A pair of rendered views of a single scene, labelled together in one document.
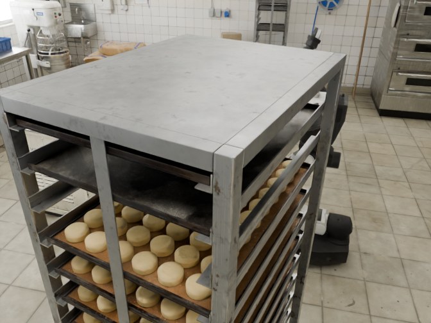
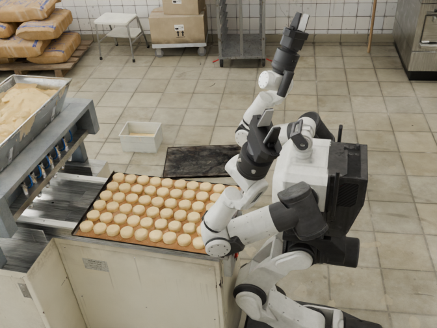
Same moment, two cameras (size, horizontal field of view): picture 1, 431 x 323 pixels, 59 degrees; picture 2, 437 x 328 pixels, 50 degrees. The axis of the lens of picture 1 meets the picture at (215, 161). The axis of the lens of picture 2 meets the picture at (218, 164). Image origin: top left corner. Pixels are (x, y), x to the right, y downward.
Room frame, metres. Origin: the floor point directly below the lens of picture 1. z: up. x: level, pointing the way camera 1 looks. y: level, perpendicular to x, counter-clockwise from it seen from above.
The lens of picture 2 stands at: (1.10, -0.31, 2.15)
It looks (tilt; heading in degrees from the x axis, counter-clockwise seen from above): 36 degrees down; 358
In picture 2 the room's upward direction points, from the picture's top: 4 degrees counter-clockwise
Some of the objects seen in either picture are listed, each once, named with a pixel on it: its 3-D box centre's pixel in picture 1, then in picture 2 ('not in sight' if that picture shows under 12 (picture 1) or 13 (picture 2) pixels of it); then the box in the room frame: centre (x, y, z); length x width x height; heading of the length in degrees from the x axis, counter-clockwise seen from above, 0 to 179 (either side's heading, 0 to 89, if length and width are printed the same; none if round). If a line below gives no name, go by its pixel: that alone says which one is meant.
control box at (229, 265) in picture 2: not in sight; (233, 243); (2.42, -0.38, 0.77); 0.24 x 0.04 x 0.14; 162
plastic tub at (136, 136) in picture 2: not in sight; (142, 137); (4.36, 0.22, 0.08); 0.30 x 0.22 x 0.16; 77
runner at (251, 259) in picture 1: (272, 216); not in sight; (0.72, -0.14, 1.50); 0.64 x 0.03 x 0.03; 152
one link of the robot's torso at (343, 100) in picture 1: (321, 116); (318, 187); (2.33, -0.68, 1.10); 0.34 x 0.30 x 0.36; 162
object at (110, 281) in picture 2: not in sight; (159, 280); (2.53, -0.04, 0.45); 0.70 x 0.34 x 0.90; 72
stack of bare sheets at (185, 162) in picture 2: not in sight; (203, 160); (4.05, -0.27, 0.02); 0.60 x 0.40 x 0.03; 85
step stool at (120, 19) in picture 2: not in sight; (121, 34); (6.35, 0.56, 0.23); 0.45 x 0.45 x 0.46; 70
